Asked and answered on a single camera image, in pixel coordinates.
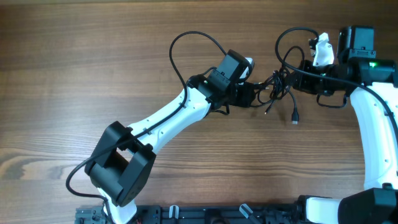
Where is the black usb cable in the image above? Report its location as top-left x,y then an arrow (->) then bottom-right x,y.
248,70 -> 285,115

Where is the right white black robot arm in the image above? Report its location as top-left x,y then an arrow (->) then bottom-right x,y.
294,26 -> 397,223

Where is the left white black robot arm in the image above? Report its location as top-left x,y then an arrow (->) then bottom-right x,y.
85,50 -> 254,223

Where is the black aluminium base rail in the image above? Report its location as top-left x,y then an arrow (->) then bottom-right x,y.
74,203 -> 352,224

